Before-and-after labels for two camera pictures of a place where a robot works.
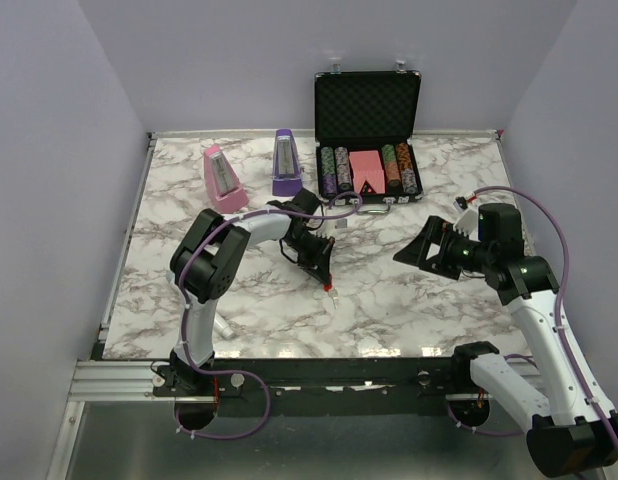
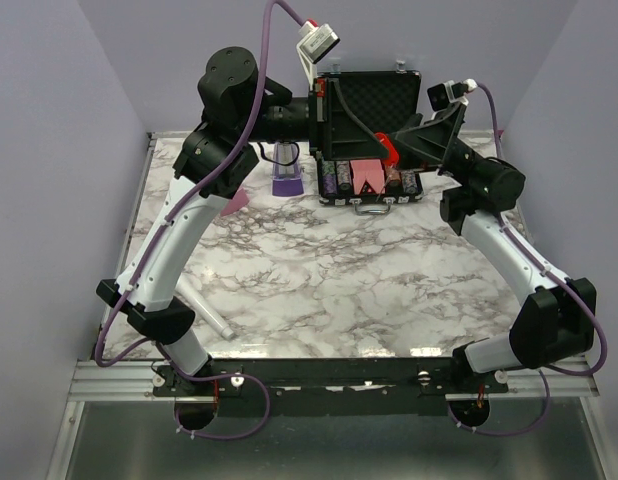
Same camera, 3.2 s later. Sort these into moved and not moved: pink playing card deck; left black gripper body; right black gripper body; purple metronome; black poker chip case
Moved: right black gripper body; left black gripper body
Not moved: pink playing card deck; purple metronome; black poker chip case
